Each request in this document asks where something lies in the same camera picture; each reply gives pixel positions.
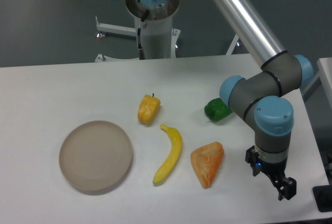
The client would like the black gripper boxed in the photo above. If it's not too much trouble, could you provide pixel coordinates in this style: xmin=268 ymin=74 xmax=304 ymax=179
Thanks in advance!
xmin=245 ymin=146 xmax=297 ymax=201

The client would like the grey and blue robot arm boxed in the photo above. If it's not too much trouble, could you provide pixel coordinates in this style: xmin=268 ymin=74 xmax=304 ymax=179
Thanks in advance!
xmin=126 ymin=0 xmax=313 ymax=200

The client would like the green bell pepper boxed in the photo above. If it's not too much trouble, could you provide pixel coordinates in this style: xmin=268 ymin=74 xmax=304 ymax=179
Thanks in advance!
xmin=204 ymin=98 xmax=232 ymax=122

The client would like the yellow bell pepper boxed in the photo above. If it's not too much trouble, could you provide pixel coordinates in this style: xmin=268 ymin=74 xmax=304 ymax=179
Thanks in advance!
xmin=137 ymin=94 xmax=161 ymax=125

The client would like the black device at right edge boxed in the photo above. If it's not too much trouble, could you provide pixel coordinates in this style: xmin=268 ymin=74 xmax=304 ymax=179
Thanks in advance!
xmin=312 ymin=185 xmax=331 ymax=213

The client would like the orange triangular pastry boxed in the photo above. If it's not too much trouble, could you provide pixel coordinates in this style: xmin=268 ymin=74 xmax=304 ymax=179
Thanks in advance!
xmin=190 ymin=142 xmax=224 ymax=189

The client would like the yellow banana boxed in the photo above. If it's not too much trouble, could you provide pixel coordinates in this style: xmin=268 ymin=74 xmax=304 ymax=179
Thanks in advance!
xmin=153 ymin=124 xmax=183 ymax=186

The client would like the white side table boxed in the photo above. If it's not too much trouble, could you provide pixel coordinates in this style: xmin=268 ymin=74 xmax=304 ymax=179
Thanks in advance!
xmin=301 ymin=58 xmax=331 ymax=104

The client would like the beige round plate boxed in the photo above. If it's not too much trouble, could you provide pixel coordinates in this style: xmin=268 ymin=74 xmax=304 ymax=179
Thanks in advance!
xmin=59 ymin=121 xmax=133 ymax=195

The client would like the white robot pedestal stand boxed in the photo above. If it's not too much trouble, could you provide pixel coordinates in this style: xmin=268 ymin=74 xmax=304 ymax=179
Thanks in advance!
xmin=95 ymin=0 xmax=181 ymax=60

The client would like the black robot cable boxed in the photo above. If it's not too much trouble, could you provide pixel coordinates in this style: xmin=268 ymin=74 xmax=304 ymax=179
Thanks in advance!
xmin=137 ymin=9 xmax=150 ymax=60

